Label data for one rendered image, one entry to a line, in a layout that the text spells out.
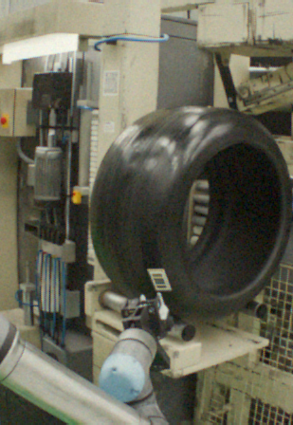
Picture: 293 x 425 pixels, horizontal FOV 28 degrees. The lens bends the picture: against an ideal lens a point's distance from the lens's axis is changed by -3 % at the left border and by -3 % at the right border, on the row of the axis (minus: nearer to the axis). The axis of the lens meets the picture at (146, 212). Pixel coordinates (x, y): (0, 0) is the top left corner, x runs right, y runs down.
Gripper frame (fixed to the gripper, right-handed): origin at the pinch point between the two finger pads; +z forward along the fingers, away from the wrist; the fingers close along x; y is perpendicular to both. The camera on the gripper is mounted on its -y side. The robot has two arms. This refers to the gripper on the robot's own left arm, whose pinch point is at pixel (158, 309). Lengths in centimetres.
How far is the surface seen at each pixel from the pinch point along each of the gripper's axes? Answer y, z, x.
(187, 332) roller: -12.2, 12.1, -2.0
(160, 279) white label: 4.1, 8.0, 0.1
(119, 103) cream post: 43, 48, 10
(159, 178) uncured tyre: 26.0, 11.6, -4.5
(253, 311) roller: -19.4, 33.5, -16.4
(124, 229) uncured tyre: 16.4, 11.1, 6.2
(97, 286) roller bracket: -3.8, 32.5, 25.0
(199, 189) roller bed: 7, 81, -1
